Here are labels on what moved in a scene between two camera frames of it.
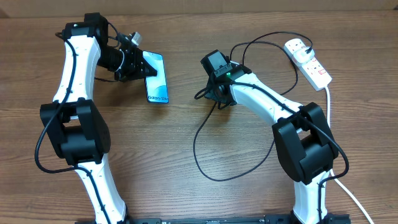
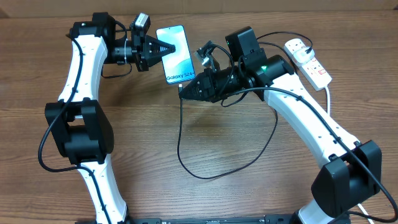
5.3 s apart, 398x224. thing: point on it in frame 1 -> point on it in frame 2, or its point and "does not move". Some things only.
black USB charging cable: [210, 114] -> [276, 112]
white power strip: [312, 70] does not move
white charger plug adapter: [300, 55] does not move
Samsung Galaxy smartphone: [156, 85] -> [178, 65]
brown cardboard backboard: [40, 9] does not move
